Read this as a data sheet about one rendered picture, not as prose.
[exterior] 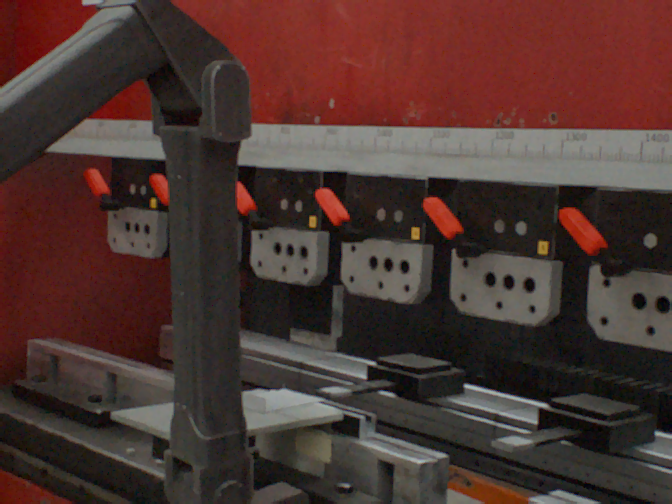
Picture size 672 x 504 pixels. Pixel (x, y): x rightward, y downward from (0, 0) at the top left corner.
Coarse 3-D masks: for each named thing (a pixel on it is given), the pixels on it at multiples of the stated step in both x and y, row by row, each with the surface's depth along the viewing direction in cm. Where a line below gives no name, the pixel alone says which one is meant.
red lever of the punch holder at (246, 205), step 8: (240, 184) 166; (240, 192) 164; (240, 200) 163; (248, 200) 164; (240, 208) 163; (248, 208) 163; (256, 208) 164; (248, 216) 163; (256, 216) 163; (248, 224) 161; (256, 224) 161; (264, 224) 162; (272, 224) 163
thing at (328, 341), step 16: (304, 288) 164; (320, 288) 162; (336, 288) 160; (288, 304) 167; (304, 304) 164; (320, 304) 162; (336, 304) 160; (288, 320) 167; (304, 320) 164; (320, 320) 162; (336, 320) 161; (304, 336) 166; (320, 336) 163; (336, 336) 161
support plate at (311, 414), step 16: (112, 416) 152; (128, 416) 150; (144, 416) 151; (160, 416) 151; (256, 416) 153; (272, 416) 154; (304, 416) 154; (320, 416) 155; (336, 416) 157; (160, 432) 144; (256, 432) 147
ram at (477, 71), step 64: (64, 0) 206; (192, 0) 177; (256, 0) 166; (320, 0) 155; (384, 0) 146; (448, 0) 138; (512, 0) 131; (576, 0) 125; (640, 0) 119; (256, 64) 166; (320, 64) 156; (384, 64) 147; (448, 64) 139; (512, 64) 131; (576, 64) 125; (640, 64) 119; (512, 128) 132; (576, 128) 125; (640, 128) 119
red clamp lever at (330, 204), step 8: (320, 192) 151; (328, 192) 151; (320, 200) 150; (328, 200) 150; (336, 200) 150; (328, 208) 149; (336, 208) 149; (328, 216) 149; (336, 216) 148; (344, 216) 149; (336, 224) 148; (344, 224) 148; (344, 232) 147; (352, 232) 146; (360, 232) 147; (344, 240) 147; (352, 240) 146; (360, 240) 147
